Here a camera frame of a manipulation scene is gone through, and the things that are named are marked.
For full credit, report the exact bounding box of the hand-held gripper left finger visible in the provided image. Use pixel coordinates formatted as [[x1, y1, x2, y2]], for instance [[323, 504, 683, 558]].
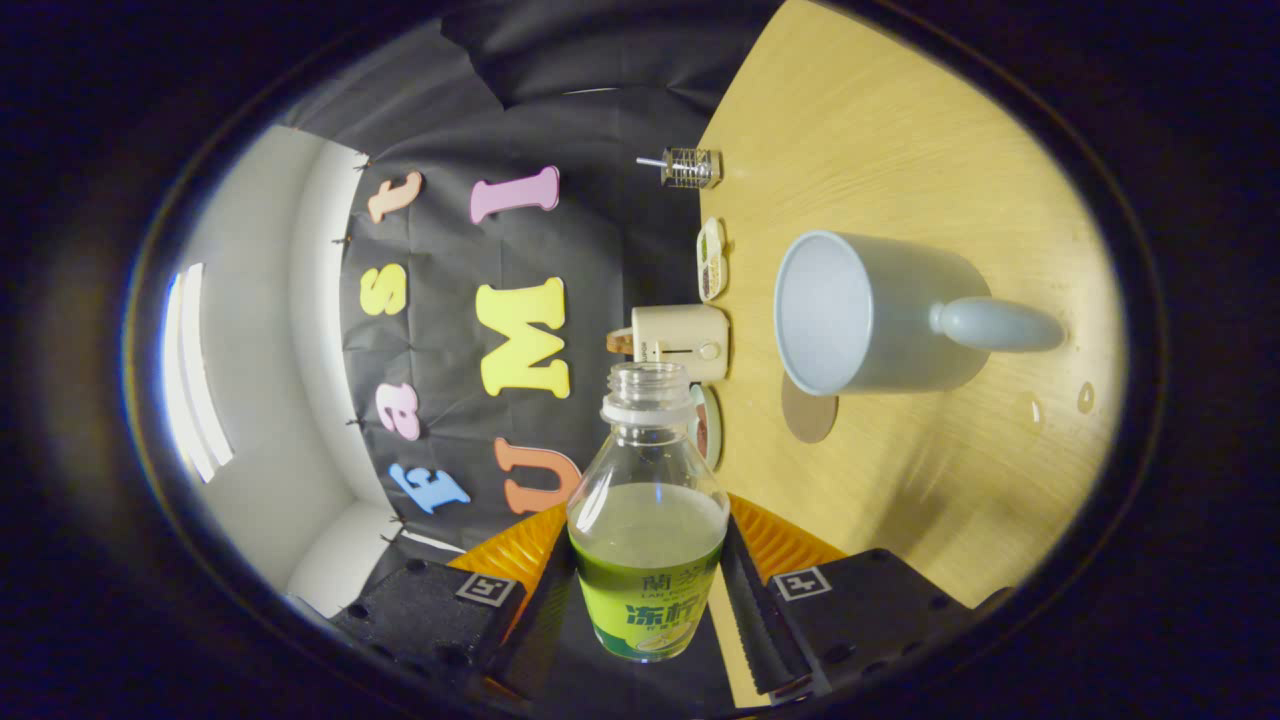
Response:
[[330, 503, 581, 701]]

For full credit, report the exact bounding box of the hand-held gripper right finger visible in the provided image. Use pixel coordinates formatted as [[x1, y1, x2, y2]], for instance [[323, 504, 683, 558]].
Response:
[[720, 493, 1011, 701]]

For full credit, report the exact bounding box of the clear juice bottle green label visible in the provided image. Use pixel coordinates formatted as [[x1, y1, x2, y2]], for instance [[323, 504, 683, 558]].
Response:
[[566, 362, 731, 663]]

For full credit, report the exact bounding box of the round brown coaster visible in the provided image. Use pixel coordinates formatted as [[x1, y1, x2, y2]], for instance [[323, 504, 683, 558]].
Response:
[[781, 372, 839, 445]]

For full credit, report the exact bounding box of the grey cup with handle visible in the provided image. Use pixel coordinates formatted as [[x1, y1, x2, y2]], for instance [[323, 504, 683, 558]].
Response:
[[775, 230, 1066, 398]]

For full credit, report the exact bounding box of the green plate with food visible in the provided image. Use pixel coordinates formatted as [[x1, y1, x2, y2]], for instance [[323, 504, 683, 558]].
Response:
[[690, 384, 723, 471]]

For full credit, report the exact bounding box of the white toaster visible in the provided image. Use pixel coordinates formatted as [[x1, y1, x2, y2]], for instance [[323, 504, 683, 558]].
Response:
[[630, 303, 731, 384]]

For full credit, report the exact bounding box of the white divided snack tray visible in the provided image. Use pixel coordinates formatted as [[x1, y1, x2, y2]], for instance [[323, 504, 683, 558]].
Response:
[[696, 217, 729, 303]]

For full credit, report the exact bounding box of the ceiling light panel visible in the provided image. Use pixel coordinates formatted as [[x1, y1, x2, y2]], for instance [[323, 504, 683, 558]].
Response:
[[163, 263, 236, 484]]

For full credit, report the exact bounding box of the glass holder with straw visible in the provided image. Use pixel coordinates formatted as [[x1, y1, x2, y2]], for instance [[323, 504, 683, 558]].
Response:
[[637, 147, 723, 190]]

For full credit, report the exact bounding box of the wooden table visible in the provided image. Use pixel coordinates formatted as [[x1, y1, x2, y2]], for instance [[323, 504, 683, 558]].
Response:
[[697, 0, 1129, 706]]

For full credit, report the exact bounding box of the black backdrop cloth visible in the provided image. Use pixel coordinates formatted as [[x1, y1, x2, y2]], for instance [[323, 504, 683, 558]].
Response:
[[280, 0, 801, 701]]

